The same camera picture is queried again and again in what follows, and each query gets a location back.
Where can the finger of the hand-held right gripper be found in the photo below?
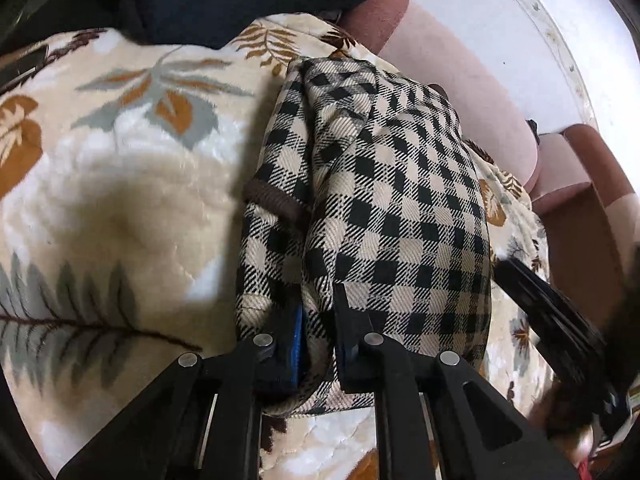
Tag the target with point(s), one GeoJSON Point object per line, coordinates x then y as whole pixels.
{"type": "Point", "coordinates": [540, 305]}

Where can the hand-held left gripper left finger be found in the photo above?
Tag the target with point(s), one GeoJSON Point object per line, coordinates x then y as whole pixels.
{"type": "Point", "coordinates": [299, 345]}

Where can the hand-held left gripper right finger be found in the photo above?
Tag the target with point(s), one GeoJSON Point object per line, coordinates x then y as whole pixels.
{"type": "Point", "coordinates": [350, 330]}

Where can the beige black checked jacket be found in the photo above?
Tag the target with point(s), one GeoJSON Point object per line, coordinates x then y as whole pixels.
{"type": "Point", "coordinates": [400, 200]}

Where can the small black clip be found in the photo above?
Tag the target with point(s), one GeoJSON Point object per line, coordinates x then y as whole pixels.
{"type": "Point", "coordinates": [532, 130]}

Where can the cream leaf print blanket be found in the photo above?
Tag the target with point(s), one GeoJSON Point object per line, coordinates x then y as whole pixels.
{"type": "Point", "coordinates": [125, 170]}

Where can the pink maroon sofa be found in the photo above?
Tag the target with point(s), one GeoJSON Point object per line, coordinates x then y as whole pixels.
{"type": "Point", "coordinates": [450, 65]}

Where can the dark navy cloth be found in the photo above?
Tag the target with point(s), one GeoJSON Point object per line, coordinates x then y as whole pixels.
{"type": "Point", "coordinates": [200, 5]}

